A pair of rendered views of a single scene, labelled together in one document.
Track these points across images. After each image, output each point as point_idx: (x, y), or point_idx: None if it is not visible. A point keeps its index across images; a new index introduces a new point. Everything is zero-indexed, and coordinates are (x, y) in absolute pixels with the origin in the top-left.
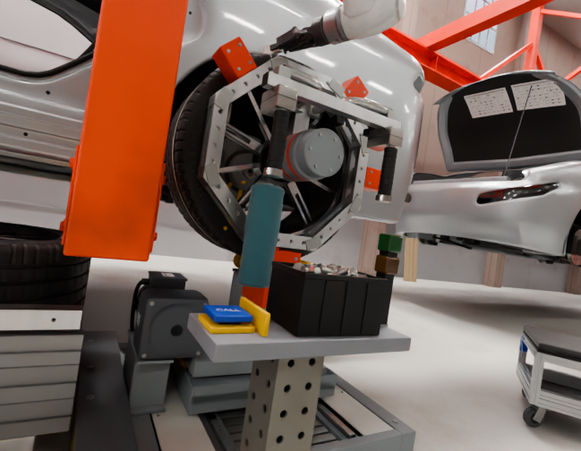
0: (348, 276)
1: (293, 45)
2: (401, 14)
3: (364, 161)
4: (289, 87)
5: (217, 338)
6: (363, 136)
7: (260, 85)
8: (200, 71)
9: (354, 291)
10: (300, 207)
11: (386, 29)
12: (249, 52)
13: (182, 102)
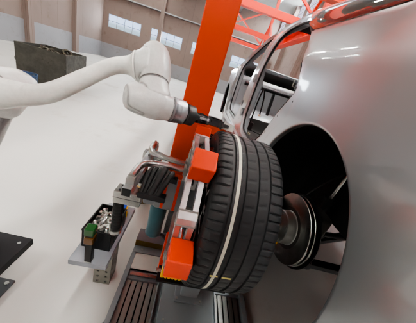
0: (93, 215)
1: (209, 124)
2: (123, 104)
3: (173, 230)
4: (144, 150)
5: (112, 204)
6: (179, 206)
7: (210, 150)
8: (304, 140)
9: (91, 221)
10: (193, 239)
11: (137, 114)
12: (304, 123)
13: (327, 163)
